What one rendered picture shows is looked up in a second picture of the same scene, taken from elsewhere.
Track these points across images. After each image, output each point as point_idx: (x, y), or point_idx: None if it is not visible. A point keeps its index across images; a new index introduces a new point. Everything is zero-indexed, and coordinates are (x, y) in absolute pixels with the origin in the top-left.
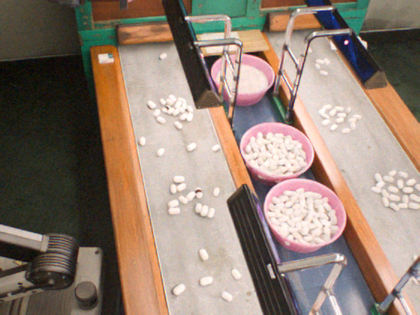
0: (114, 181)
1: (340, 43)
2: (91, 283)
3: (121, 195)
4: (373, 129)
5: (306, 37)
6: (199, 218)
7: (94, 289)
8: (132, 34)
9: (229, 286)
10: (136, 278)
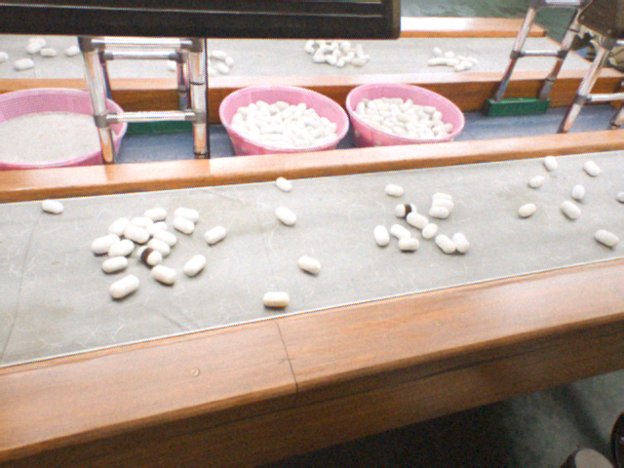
0: (439, 338)
1: None
2: (574, 459)
3: (472, 322)
4: (221, 45)
5: None
6: (455, 216)
7: (583, 450)
8: None
9: (555, 191)
10: None
